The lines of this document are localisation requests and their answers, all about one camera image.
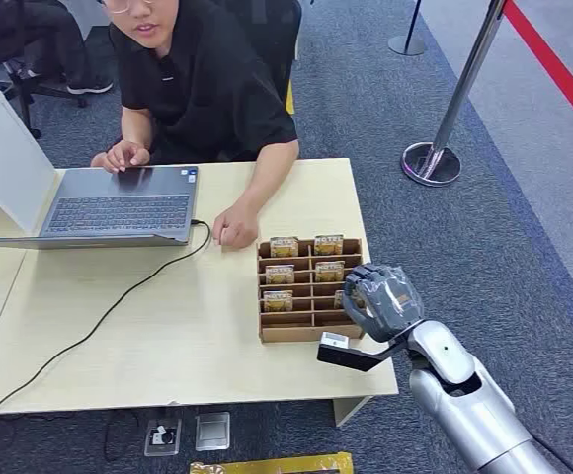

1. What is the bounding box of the closed floor socket cover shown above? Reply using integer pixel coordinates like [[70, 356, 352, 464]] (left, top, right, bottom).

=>
[[195, 412, 231, 452]]

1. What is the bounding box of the bystander person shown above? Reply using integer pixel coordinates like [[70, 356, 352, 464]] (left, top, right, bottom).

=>
[[0, 0, 114, 96]]

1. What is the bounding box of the dark stanchion post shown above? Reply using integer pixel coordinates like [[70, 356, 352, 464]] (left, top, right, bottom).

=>
[[387, 0, 427, 57]]

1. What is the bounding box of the table leg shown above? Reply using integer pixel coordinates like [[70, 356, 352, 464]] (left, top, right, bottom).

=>
[[333, 396, 373, 429]]

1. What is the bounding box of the black floor cable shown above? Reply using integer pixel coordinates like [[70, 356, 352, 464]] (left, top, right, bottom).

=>
[[102, 410, 142, 463]]

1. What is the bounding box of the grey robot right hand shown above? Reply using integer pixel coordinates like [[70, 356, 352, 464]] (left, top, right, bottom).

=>
[[342, 263, 425, 344]]

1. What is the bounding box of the red barrier belt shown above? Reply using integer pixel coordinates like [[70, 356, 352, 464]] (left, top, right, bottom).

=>
[[503, 0, 573, 145]]

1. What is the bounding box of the person's right hand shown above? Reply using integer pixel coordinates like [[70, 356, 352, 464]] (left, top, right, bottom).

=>
[[103, 139, 151, 175]]

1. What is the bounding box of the silver stanchion post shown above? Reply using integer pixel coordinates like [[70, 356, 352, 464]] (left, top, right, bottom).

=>
[[400, 0, 509, 189]]

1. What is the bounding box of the white board stand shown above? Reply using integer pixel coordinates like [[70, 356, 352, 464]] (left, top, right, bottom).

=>
[[0, 90, 59, 235]]

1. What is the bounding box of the black mesh chair back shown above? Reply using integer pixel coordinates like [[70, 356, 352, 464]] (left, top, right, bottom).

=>
[[217, 0, 303, 106]]

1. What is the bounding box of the black swivel office chair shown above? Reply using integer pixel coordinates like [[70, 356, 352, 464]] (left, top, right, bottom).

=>
[[0, 58, 89, 140]]

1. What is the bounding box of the black laptop power cable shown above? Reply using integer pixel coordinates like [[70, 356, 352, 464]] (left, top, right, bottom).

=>
[[0, 218, 212, 420]]

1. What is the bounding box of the person's left hand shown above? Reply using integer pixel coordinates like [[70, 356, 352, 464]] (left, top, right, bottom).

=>
[[211, 202, 259, 251]]

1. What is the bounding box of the cardboard card holder box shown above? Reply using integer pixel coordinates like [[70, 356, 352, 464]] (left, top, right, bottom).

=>
[[257, 237, 367, 345]]

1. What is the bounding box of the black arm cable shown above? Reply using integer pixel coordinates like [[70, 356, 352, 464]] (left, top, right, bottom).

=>
[[531, 433, 573, 474]]

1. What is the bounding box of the grey laptop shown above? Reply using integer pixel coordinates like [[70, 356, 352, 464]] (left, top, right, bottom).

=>
[[0, 165, 200, 251]]

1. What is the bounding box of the open floor socket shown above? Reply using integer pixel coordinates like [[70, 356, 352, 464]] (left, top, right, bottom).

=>
[[144, 418, 182, 458]]

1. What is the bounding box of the white desk panel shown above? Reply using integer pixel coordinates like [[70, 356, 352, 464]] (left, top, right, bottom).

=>
[[59, 0, 110, 41]]

